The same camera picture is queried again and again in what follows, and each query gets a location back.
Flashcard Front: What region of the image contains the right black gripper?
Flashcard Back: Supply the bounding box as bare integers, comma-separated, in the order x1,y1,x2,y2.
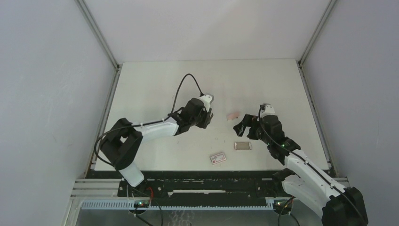
233,114,271,145

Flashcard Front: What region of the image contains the pink white mini stapler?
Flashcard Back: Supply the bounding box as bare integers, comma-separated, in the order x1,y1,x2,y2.
226,112,240,121

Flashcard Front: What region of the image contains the red white staple box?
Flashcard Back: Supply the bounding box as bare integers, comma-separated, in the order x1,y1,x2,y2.
209,152,227,165

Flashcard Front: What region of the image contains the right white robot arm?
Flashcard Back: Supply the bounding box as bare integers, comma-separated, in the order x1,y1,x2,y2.
233,114,368,226

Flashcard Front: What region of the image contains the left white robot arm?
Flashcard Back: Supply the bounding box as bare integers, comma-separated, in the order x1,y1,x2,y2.
95,94,214,196

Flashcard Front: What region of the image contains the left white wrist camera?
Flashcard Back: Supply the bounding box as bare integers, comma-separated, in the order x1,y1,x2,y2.
199,94,214,112

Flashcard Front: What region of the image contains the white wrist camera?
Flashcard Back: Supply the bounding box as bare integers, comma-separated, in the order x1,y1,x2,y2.
259,103,276,118
199,94,214,112

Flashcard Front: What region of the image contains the right black camera cable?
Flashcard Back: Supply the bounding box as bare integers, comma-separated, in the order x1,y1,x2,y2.
258,105,367,225

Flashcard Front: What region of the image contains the black camera cable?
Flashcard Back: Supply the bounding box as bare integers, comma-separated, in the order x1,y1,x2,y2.
258,105,367,225
93,73,205,168

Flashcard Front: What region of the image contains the left black camera cable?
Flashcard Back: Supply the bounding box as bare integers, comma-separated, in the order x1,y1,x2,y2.
93,73,205,168

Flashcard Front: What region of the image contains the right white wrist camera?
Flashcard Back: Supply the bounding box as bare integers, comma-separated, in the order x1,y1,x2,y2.
259,103,276,118

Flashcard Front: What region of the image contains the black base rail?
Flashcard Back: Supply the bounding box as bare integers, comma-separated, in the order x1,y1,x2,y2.
86,170,289,206

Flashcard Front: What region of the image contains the right aluminium frame rail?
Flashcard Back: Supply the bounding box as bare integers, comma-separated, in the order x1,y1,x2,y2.
297,0,339,170

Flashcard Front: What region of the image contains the aluminium frame rail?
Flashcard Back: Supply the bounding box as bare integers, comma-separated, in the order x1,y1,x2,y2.
297,0,339,170
75,0,120,170

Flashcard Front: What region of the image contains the white slotted cable duct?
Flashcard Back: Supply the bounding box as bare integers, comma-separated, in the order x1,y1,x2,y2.
80,200,274,210

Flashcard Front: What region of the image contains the left aluminium frame rail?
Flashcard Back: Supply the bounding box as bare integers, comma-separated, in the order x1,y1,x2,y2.
75,0,120,170

